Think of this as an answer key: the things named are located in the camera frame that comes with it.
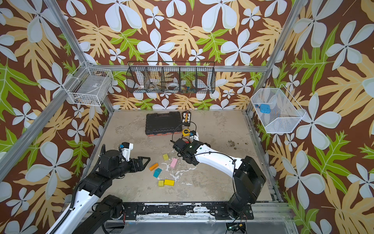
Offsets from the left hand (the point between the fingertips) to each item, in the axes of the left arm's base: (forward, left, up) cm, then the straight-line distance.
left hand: (144, 158), depth 75 cm
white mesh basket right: (+25, -74, +11) cm, 79 cm away
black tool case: (+36, 0, -17) cm, 39 cm away
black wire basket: (+53, -12, +13) cm, 56 cm away
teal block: (-2, -5, -16) cm, 17 cm away
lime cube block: (+8, -9, -15) cm, 19 cm away
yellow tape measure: (+28, -22, -15) cm, 39 cm away
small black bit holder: (+43, -23, -17) cm, 51 cm away
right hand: (+8, -31, -5) cm, 33 cm away
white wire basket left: (+39, +37, +16) cm, 56 cm away
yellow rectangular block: (-7, -12, -17) cm, 22 cm away
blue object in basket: (+28, -70, +9) cm, 76 cm away
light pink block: (+5, -15, -16) cm, 22 cm away
